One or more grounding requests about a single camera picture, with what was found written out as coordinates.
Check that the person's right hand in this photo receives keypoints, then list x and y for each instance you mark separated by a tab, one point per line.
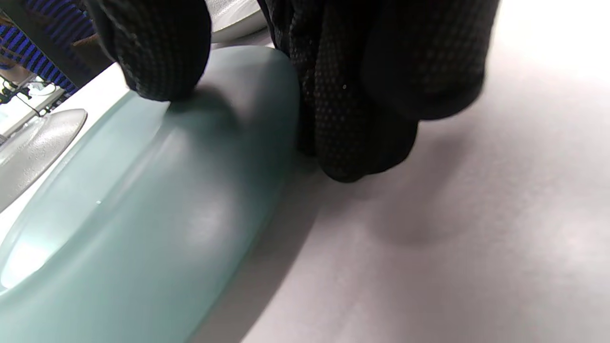
357	95

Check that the teal plate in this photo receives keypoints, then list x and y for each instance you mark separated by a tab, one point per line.
143	214

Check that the grey rippled plate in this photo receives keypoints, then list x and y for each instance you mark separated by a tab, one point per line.
43	152

